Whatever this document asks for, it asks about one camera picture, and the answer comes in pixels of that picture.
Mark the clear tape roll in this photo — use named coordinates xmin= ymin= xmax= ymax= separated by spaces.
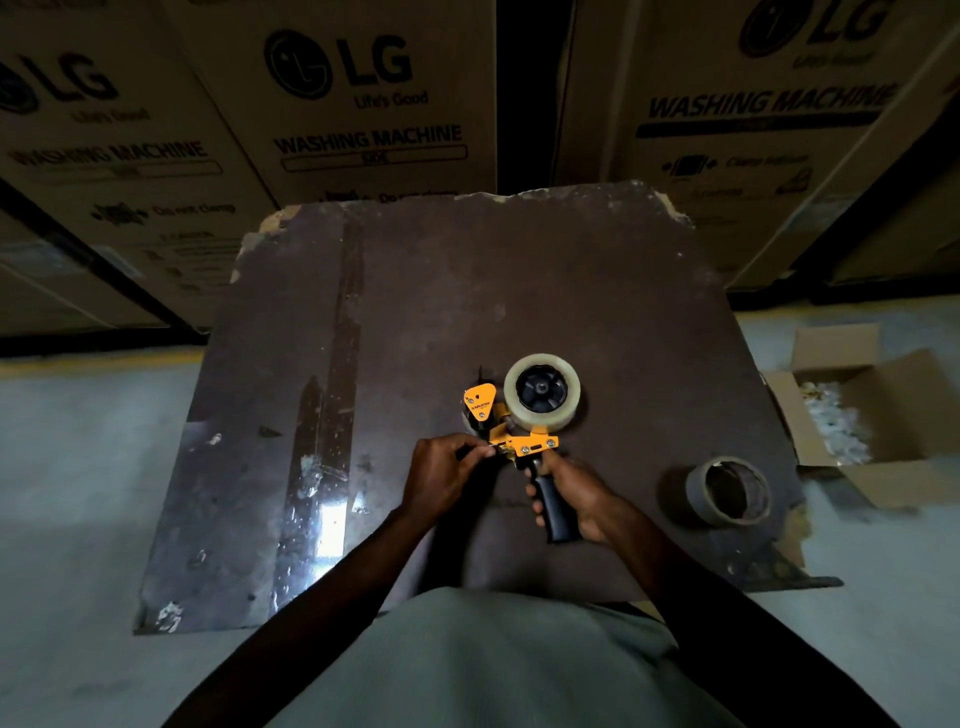
xmin=501 ymin=353 xmax=583 ymax=435

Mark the person's grey shirt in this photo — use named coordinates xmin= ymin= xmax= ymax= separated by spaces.
xmin=265 ymin=585 xmax=745 ymax=728

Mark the yellow black tape dispenser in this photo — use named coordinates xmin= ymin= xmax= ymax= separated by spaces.
xmin=459 ymin=366 xmax=583 ymax=545

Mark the person's left forearm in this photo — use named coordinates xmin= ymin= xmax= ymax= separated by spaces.
xmin=161 ymin=505 xmax=438 ymax=728

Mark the person's left hand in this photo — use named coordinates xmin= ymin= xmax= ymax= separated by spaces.
xmin=400 ymin=432 xmax=498 ymax=531

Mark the person's right hand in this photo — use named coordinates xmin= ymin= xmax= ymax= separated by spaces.
xmin=525 ymin=452 xmax=625 ymax=546

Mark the white packing filler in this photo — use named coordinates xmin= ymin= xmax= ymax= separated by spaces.
xmin=798 ymin=380 xmax=873 ymax=467

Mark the person's right forearm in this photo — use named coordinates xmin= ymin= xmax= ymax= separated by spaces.
xmin=598 ymin=496 xmax=901 ymax=728

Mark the large printed cardboard box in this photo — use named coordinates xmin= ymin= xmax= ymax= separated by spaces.
xmin=553 ymin=0 xmax=960 ymax=292
xmin=0 ymin=0 xmax=280 ymax=333
xmin=161 ymin=0 xmax=499 ymax=209
xmin=825 ymin=112 xmax=960 ymax=286

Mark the brown tape roll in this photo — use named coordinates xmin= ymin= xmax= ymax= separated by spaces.
xmin=684 ymin=455 xmax=774 ymax=529

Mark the small open cardboard box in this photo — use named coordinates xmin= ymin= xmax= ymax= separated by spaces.
xmin=760 ymin=322 xmax=960 ymax=512

